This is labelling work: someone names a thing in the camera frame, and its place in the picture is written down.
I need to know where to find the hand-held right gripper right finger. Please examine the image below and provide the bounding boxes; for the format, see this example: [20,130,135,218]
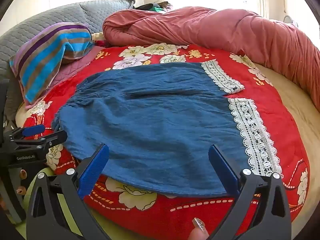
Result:
[208,144,292,240]

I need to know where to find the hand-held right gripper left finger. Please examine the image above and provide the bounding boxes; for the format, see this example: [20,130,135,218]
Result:
[26,144,110,240]

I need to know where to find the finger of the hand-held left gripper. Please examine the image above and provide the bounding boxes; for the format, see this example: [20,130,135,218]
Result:
[10,124,46,141]
[15,130,68,153]

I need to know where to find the blue pants with white lace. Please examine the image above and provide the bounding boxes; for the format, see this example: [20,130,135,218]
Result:
[51,61,284,198]

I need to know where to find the person's left hand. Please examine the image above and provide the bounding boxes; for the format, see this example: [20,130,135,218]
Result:
[15,169,28,195]

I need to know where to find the person's right hand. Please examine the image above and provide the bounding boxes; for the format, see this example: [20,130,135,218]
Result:
[189,217,210,240]

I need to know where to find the red floral blanket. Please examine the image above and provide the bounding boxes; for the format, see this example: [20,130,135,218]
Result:
[15,42,310,240]

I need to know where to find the green cloth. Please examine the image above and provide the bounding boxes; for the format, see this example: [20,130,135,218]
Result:
[15,166,200,240]

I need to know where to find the mauve quilted pillow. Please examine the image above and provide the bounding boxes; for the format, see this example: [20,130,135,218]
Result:
[49,46,105,88]

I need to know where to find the striped towel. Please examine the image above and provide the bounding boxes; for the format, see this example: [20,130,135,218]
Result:
[9,22,93,105]

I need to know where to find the beige bed sheet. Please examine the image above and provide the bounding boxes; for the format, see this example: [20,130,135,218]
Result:
[255,64,320,170]

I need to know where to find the grey quilted pillow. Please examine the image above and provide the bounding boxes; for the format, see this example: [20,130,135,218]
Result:
[0,4,93,80]
[79,0,135,34]

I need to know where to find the pink comforter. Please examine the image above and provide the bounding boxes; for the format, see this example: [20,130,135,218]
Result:
[102,6,320,103]

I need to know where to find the pile of clothes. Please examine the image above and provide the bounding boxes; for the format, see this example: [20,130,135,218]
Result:
[134,2,175,14]

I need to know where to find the white fan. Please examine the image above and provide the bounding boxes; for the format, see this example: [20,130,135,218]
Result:
[284,15,299,27]

